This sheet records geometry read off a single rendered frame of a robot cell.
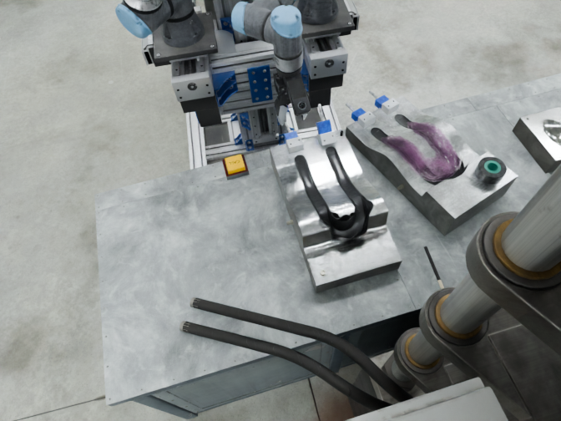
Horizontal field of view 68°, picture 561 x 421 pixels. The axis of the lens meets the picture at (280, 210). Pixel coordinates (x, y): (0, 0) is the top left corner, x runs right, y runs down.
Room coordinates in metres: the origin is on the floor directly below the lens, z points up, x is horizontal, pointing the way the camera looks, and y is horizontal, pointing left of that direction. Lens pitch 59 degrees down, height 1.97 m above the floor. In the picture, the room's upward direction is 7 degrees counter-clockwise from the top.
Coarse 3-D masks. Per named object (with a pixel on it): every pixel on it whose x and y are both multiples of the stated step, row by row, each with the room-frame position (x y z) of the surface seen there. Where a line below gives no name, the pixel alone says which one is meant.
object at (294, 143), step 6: (288, 126) 0.99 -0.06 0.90; (288, 132) 0.96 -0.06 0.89; (294, 132) 0.95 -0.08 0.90; (288, 138) 0.93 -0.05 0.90; (294, 138) 0.91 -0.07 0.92; (300, 138) 0.91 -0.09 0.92; (288, 144) 0.89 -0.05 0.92; (294, 144) 0.89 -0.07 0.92; (300, 144) 0.89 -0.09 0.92; (288, 150) 0.89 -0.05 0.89; (294, 150) 0.88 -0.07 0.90; (300, 150) 0.88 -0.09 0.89
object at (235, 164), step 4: (232, 156) 0.93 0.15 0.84; (236, 156) 0.93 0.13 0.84; (240, 156) 0.93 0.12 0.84; (228, 160) 0.91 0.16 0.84; (232, 160) 0.91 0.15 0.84; (236, 160) 0.91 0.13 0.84; (240, 160) 0.91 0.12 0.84; (228, 164) 0.90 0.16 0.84; (232, 164) 0.90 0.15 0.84; (236, 164) 0.90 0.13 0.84; (240, 164) 0.89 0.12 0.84; (228, 168) 0.88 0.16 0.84; (232, 168) 0.88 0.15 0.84; (236, 168) 0.88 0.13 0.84; (240, 168) 0.88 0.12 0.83; (244, 168) 0.88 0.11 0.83; (228, 172) 0.87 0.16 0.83; (232, 172) 0.87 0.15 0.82
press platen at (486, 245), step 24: (504, 216) 0.22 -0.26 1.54; (480, 240) 0.19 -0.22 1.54; (480, 264) 0.17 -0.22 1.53; (504, 264) 0.16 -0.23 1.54; (480, 288) 0.15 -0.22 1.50; (504, 288) 0.14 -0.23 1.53; (528, 288) 0.13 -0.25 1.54; (552, 288) 0.13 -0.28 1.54; (528, 312) 0.11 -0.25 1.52; (552, 312) 0.10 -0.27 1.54; (552, 336) 0.09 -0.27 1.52
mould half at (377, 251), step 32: (288, 160) 0.84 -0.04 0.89; (320, 160) 0.83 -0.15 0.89; (352, 160) 0.82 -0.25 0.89; (288, 192) 0.72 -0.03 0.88; (320, 192) 0.71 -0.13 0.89; (320, 224) 0.57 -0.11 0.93; (384, 224) 0.58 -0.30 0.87; (320, 256) 0.50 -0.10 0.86; (352, 256) 0.49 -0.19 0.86; (384, 256) 0.48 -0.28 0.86; (320, 288) 0.42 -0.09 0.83
